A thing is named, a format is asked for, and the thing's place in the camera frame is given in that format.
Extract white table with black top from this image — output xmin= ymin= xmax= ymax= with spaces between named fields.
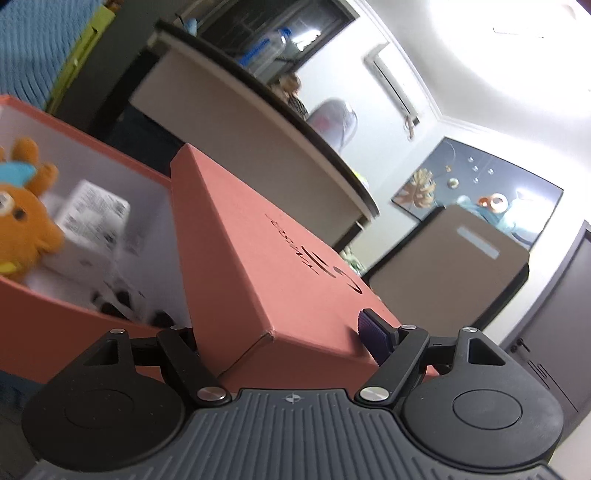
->
xmin=130 ymin=20 xmax=380 ymax=250

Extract small brown figurine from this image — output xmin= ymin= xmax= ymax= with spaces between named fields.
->
xmin=270 ymin=73 xmax=301 ymax=103

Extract blue cloth on table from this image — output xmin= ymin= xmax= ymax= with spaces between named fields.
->
xmin=182 ymin=17 xmax=199 ymax=36

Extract clear water bottle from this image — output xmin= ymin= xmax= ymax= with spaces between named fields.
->
xmin=238 ymin=27 xmax=291 ymax=76

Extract panda plush toy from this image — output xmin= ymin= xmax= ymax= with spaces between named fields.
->
xmin=90 ymin=278 xmax=175 ymax=329

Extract white rice cooker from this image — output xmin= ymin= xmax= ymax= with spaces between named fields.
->
xmin=307 ymin=98 xmax=359 ymax=154

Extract green stacked stools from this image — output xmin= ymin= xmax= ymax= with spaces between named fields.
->
xmin=44 ymin=4 xmax=115 ymax=114

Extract dark woven basket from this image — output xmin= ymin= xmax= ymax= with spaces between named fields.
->
xmin=287 ymin=95 xmax=310 ymax=120

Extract framed wall painting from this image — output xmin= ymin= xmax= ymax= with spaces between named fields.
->
xmin=392 ymin=138 xmax=563 ymax=249

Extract white air conditioner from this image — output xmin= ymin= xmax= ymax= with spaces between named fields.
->
xmin=363 ymin=43 xmax=420 ymax=141

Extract pink cardboard box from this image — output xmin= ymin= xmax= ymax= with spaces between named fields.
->
xmin=1 ymin=96 xmax=191 ymax=383

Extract blue textured chair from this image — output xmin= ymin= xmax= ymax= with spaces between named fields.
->
xmin=1 ymin=1 xmax=103 ymax=109

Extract brown teddy bear plush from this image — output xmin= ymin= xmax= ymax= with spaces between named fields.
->
xmin=1 ymin=137 xmax=64 ymax=282

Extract white chair with black frame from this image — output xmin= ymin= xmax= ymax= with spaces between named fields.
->
xmin=363 ymin=205 xmax=530 ymax=336

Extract pink box lid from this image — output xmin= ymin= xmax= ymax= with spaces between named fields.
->
xmin=170 ymin=145 xmax=394 ymax=392

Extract white tissue pack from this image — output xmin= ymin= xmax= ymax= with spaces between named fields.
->
xmin=43 ymin=180 xmax=130 ymax=288

